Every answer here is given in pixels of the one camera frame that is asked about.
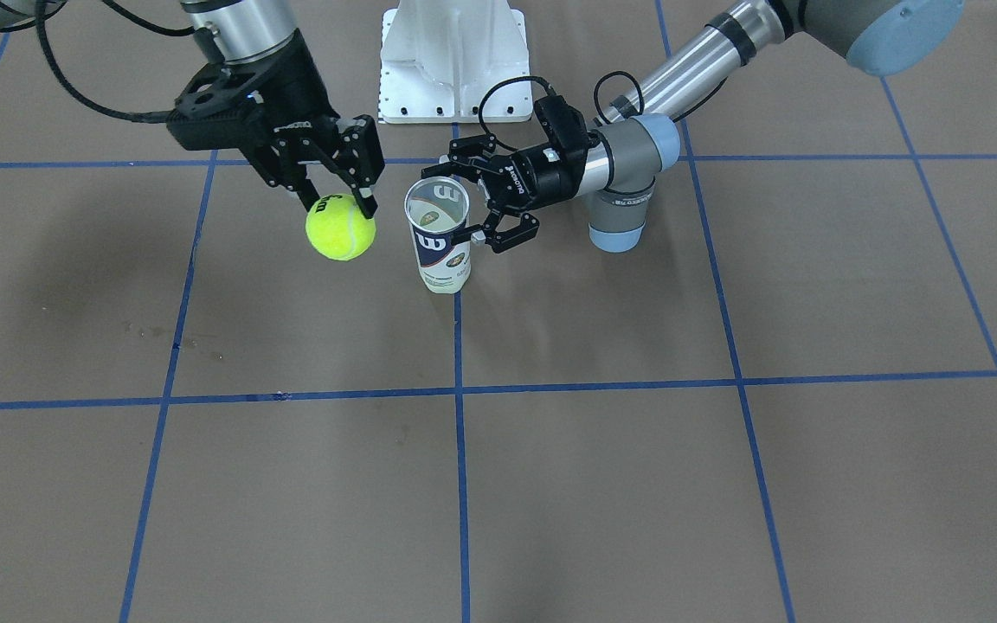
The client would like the yellow tennis ball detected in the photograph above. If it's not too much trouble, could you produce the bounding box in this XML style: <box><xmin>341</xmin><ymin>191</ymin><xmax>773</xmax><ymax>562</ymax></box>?
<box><xmin>305</xmin><ymin>194</ymin><xmax>376</xmax><ymax>261</ymax></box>

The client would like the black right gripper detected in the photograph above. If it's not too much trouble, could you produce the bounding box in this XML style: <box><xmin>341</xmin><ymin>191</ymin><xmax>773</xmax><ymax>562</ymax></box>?
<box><xmin>166</xmin><ymin>29</ymin><xmax>385</xmax><ymax>219</ymax></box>

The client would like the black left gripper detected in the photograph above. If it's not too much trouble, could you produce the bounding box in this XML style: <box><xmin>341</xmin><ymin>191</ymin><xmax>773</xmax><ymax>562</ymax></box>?
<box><xmin>436</xmin><ymin>133</ymin><xmax>587</xmax><ymax>254</ymax></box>

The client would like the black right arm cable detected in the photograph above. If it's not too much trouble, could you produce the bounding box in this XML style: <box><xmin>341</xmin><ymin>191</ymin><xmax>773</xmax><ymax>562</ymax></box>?
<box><xmin>31</xmin><ymin>0</ymin><xmax>205</xmax><ymax>124</ymax></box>

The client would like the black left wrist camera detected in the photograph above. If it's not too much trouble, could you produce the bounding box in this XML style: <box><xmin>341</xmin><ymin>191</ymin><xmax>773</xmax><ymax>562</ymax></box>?
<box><xmin>533</xmin><ymin>95</ymin><xmax>592</xmax><ymax>159</ymax></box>

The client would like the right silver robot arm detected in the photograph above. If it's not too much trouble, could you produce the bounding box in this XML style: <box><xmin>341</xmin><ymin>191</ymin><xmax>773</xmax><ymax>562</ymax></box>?
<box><xmin>0</xmin><ymin>1</ymin><xmax>385</xmax><ymax>220</ymax></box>

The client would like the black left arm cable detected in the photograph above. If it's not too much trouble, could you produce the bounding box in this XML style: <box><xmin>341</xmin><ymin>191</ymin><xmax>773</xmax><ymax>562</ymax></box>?
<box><xmin>478</xmin><ymin>71</ymin><xmax>724</xmax><ymax>132</ymax></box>

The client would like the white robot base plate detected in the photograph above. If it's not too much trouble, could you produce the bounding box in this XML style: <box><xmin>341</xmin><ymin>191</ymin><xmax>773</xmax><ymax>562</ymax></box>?
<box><xmin>377</xmin><ymin>1</ymin><xmax>533</xmax><ymax>124</ymax></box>

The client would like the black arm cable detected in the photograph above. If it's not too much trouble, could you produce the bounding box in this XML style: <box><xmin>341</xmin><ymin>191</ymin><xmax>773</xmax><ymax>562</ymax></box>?
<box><xmin>31</xmin><ymin>0</ymin><xmax>205</xmax><ymax>124</ymax></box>
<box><xmin>478</xmin><ymin>71</ymin><xmax>724</xmax><ymax>132</ymax></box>

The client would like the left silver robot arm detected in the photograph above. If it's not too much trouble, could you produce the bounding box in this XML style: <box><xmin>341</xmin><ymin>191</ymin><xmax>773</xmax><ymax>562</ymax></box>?
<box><xmin>421</xmin><ymin>1</ymin><xmax>964</xmax><ymax>253</ymax></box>

